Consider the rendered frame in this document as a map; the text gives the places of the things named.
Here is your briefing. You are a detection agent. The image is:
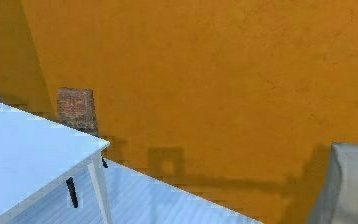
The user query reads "white table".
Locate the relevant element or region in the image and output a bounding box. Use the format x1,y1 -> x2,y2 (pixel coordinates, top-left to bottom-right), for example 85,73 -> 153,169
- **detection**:
0,102 -> 114,224

